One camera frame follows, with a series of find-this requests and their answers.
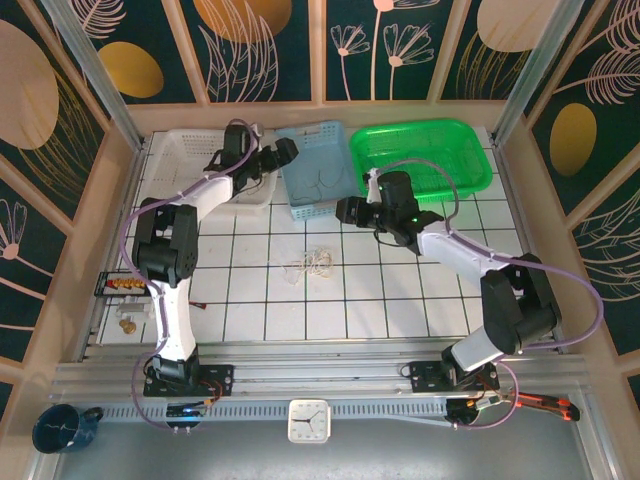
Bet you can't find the white thin cable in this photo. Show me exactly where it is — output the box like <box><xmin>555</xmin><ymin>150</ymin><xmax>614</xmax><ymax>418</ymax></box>
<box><xmin>279</xmin><ymin>246</ymin><xmax>337</xmax><ymax>289</ymax></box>

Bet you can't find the green thin cable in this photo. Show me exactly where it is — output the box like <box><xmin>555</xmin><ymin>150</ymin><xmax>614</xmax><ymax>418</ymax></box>
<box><xmin>394</xmin><ymin>148</ymin><xmax>444</xmax><ymax>171</ymax></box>

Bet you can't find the blue plastic basket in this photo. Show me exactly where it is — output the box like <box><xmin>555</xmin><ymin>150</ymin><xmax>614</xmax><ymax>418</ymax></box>
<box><xmin>275</xmin><ymin>119</ymin><xmax>362</xmax><ymax>222</ymax></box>

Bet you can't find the white plastic basket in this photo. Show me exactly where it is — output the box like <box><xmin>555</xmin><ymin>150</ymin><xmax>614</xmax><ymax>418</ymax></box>
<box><xmin>143</xmin><ymin>128</ymin><xmax>279</xmax><ymax>211</ymax></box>

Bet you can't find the green plastic basket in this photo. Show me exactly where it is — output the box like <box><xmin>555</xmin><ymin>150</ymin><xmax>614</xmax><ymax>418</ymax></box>
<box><xmin>348</xmin><ymin>117</ymin><xmax>495</xmax><ymax>209</ymax></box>

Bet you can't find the small white plastic part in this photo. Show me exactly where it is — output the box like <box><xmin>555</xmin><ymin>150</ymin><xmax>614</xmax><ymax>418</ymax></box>
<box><xmin>116</xmin><ymin>294</ymin><xmax>154</xmax><ymax>321</ymax></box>

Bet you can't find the white square clock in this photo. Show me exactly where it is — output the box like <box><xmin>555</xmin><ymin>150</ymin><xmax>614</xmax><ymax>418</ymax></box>
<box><xmin>287</xmin><ymin>398</ymin><xmax>333</xmax><ymax>445</ymax></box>

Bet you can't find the black controller board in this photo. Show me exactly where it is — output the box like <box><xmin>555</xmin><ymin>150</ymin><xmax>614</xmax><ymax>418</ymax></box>
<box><xmin>444</xmin><ymin>394</ymin><xmax>504</xmax><ymax>431</ymax></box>
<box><xmin>164</xmin><ymin>398</ymin><xmax>210</xmax><ymax>435</ymax></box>

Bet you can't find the orange black utility knife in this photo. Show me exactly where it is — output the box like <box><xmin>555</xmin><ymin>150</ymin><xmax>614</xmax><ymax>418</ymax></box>
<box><xmin>508</xmin><ymin>389</ymin><xmax>583</xmax><ymax>422</ymax></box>

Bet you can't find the dark blue mug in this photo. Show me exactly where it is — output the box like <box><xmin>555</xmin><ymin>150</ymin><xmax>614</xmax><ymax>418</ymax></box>
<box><xmin>31</xmin><ymin>403</ymin><xmax>105</xmax><ymax>455</ymax></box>

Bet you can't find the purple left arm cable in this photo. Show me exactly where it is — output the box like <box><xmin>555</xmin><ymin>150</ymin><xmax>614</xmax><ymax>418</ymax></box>
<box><xmin>121</xmin><ymin>117</ymin><xmax>261</xmax><ymax>432</ymax></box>

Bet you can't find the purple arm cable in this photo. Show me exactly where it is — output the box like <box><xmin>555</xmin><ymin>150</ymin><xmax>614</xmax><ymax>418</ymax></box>
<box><xmin>121</xmin><ymin>117</ymin><xmax>261</xmax><ymax>432</ymax></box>
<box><xmin>369</xmin><ymin>158</ymin><xmax>605</xmax><ymax>432</ymax></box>

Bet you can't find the aluminium mounting rail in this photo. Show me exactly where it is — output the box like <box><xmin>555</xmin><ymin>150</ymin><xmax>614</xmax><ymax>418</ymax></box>
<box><xmin>52</xmin><ymin>341</ymin><xmax>594</xmax><ymax>401</ymax></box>

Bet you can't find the aluminium corner post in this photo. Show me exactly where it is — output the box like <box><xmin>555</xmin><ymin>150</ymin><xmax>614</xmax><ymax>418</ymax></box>
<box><xmin>491</xmin><ymin>0</ymin><xmax>576</xmax><ymax>147</ymax></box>
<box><xmin>39</xmin><ymin>0</ymin><xmax>147</xmax><ymax>151</ymax></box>

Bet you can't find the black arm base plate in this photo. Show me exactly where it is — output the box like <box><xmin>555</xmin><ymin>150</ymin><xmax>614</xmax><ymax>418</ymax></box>
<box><xmin>408</xmin><ymin>359</ymin><xmax>501</xmax><ymax>395</ymax></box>
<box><xmin>143</xmin><ymin>363</ymin><xmax>236</xmax><ymax>399</ymax></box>

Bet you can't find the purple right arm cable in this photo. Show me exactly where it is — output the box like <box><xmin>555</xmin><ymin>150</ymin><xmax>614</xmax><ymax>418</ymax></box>
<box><xmin>369</xmin><ymin>158</ymin><xmax>605</xmax><ymax>432</ymax></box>

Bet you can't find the grey slotted cable duct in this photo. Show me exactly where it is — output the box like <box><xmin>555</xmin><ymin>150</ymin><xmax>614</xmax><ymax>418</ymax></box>
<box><xmin>97</xmin><ymin>401</ymin><xmax>451</xmax><ymax>422</ymax></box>

